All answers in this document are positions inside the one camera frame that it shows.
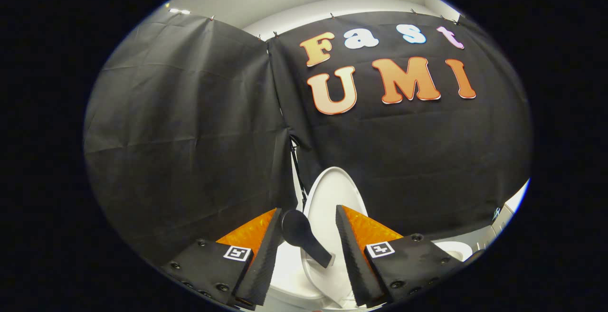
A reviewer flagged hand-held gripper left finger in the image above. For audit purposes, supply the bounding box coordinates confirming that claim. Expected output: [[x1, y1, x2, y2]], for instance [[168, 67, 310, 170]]
[[161, 208, 285, 311]]

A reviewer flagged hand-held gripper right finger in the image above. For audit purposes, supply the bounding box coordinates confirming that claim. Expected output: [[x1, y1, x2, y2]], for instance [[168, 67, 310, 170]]
[[335, 204, 469, 309]]

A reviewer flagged black toilet lid handle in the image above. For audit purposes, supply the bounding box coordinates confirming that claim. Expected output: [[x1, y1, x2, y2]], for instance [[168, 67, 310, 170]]
[[281, 209, 336, 269]]

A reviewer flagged black backdrop cloth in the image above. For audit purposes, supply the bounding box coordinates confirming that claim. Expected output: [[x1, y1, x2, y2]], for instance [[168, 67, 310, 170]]
[[83, 8, 532, 268]]

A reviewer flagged white drawer cabinet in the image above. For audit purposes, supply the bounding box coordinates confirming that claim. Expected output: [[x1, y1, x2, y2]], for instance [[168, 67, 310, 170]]
[[475, 178, 531, 255]]

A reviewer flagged black cable behind toilet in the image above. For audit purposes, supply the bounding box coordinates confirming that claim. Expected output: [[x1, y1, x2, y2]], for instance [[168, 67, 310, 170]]
[[289, 135, 309, 209]]

